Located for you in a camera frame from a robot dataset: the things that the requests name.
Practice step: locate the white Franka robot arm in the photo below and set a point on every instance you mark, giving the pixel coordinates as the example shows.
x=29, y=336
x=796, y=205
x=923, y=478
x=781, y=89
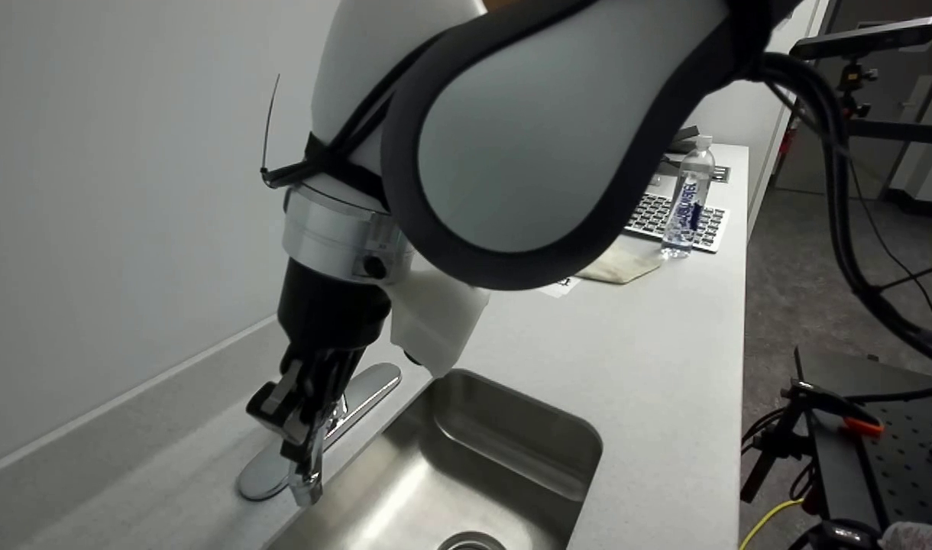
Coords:
x=544, y=131

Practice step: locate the white crumpled cloth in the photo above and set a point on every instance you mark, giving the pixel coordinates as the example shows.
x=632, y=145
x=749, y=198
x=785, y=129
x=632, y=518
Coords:
x=617, y=268

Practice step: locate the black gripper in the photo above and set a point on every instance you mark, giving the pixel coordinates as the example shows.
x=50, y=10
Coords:
x=331, y=308

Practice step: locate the black perforated table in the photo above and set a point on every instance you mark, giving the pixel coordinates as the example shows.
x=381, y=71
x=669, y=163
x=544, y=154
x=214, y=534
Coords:
x=903, y=448

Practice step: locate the stainless steel sink basin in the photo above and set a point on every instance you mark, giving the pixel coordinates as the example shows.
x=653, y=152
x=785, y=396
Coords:
x=464, y=468

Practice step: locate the clear plastic bottle blue label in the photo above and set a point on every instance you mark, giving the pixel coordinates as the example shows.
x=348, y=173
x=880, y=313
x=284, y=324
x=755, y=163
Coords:
x=687, y=210

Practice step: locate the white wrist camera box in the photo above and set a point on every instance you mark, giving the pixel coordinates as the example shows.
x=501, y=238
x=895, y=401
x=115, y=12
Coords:
x=438, y=316

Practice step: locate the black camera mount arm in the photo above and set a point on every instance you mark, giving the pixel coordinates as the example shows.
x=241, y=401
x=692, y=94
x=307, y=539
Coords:
x=894, y=129

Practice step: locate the black white calibration board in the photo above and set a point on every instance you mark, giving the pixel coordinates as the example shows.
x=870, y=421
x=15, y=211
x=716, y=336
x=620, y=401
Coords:
x=703, y=219

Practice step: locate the pile of hand tools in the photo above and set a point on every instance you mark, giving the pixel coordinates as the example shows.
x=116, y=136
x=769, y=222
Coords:
x=700, y=163

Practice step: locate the chrome sink faucet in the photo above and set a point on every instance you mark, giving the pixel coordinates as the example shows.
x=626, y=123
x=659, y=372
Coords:
x=366, y=392

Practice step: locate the black bar camera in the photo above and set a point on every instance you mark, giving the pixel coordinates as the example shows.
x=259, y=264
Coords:
x=873, y=33

